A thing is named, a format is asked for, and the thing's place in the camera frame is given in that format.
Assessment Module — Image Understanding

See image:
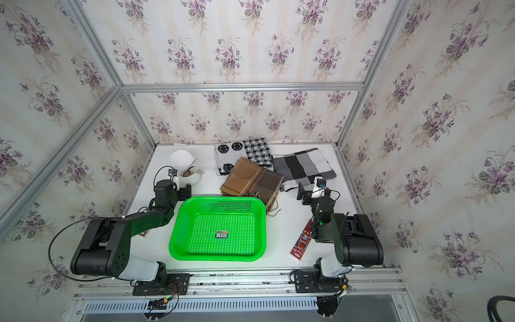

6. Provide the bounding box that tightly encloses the aluminium front rail frame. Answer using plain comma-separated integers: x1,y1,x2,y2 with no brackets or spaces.
61,268,419,321

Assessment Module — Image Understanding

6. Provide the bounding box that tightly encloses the small circuit board with wires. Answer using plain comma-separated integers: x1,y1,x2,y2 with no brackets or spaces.
146,299,168,311

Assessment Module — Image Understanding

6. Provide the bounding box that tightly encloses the brown plaid scarf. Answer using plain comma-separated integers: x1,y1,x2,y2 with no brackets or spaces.
221,158,284,211

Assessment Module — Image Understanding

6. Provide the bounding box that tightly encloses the white black smiley scarf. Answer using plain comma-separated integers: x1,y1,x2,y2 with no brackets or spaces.
215,138,274,176

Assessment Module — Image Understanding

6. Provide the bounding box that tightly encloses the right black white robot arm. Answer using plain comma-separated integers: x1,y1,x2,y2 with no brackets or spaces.
296,180,384,280

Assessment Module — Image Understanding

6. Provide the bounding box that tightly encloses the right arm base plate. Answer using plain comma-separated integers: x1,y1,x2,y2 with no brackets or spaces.
289,270,347,294

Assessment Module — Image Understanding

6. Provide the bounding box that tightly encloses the black chair edge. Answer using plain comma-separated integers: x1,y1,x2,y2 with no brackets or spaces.
486,295,514,322

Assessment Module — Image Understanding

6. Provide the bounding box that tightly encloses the green plastic mesh basket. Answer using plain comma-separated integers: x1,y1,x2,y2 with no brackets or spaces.
168,197,267,262

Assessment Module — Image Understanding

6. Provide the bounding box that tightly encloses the black grey checked scarf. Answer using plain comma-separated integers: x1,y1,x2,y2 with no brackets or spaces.
273,148,337,192

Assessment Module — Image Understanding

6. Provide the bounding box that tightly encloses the white cup with utensils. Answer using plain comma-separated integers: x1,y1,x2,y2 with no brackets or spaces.
168,150,203,188

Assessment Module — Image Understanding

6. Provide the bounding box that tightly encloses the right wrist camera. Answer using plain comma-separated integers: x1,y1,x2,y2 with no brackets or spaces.
315,177,327,190

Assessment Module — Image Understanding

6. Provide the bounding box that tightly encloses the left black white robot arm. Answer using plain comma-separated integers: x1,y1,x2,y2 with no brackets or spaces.
71,179,192,284

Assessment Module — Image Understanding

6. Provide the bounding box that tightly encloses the sticker label in basket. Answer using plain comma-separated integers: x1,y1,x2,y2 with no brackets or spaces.
215,231,229,239

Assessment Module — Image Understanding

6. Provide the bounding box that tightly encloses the red packet on right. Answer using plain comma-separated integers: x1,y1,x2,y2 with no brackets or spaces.
290,219,313,261

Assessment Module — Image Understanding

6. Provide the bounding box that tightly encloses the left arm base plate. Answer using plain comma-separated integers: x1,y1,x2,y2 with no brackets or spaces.
132,274,191,297

